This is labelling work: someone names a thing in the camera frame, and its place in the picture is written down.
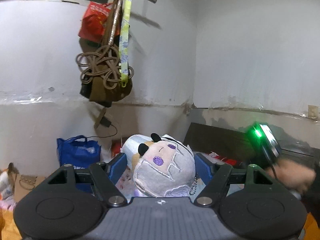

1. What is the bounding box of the dark wooden headboard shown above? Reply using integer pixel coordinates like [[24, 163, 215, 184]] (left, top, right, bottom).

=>
[[183, 122, 320, 173]]

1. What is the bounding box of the grey plush doll keychain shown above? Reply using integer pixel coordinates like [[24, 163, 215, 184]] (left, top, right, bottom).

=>
[[132, 133, 197, 198]]

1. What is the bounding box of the orange patterned blanket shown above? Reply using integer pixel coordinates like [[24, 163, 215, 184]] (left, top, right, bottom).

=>
[[0, 200, 22, 240]]

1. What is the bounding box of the yellow green lanyard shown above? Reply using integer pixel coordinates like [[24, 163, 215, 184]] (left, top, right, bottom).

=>
[[118, 0, 133, 87]]

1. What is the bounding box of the brown hanging bag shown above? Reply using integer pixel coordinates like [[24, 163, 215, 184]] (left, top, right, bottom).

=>
[[79, 0, 133, 108]]

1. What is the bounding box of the black power adapter with cable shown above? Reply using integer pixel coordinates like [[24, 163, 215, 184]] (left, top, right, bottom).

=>
[[86, 116, 118, 139]]

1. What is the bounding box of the red plastic bag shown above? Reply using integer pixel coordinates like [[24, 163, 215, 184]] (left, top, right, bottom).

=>
[[78, 1, 114, 43]]

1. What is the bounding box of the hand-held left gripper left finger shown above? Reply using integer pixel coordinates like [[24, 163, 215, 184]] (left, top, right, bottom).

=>
[[46, 152, 128, 207]]

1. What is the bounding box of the person's right hand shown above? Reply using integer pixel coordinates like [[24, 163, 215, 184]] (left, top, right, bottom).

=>
[[264, 158, 316, 196]]

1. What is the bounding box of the brown cardboard box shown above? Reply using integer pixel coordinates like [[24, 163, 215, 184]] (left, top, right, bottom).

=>
[[13, 174, 47, 203]]

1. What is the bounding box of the black red floral cloth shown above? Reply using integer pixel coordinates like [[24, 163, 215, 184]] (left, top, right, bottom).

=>
[[206, 151, 242, 168]]

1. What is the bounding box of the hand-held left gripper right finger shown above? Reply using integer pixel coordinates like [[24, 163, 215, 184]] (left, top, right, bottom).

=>
[[193, 152, 272, 207]]

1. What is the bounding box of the knotted brown cord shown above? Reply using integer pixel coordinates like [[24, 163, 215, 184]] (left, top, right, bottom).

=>
[[76, 45, 134, 90]]

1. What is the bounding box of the blue shopping bag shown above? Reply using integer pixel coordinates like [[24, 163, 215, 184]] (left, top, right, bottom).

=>
[[56, 135, 102, 170]]

